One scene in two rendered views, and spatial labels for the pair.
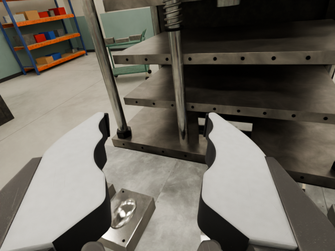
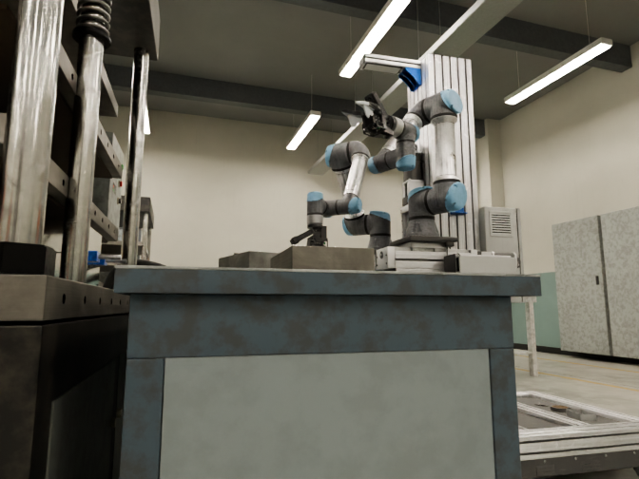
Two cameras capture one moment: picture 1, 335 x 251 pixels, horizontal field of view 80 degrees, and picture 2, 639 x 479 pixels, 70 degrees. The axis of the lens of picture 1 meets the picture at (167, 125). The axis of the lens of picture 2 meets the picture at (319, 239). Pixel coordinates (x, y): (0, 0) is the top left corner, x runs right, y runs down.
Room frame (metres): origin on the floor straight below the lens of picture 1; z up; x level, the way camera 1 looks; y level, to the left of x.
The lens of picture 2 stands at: (1.24, 1.06, 0.74)
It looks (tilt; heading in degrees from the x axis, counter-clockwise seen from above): 8 degrees up; 227
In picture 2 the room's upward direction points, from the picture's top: straight up
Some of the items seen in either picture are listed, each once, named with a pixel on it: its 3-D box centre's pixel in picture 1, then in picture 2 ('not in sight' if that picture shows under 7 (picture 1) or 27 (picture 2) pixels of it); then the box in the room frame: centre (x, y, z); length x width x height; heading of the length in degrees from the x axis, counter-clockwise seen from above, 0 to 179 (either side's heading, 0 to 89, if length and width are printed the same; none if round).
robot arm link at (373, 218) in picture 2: not in sight; (378, 222); (-0.69, -0.54, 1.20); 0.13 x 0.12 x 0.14; 112
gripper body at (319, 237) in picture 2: not in sight; (316, 239); (-0.14, -0.44, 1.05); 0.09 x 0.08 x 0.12; 153
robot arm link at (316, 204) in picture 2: not in sight; (315, 204); (-0.13, -0.45, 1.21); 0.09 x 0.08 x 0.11; 22
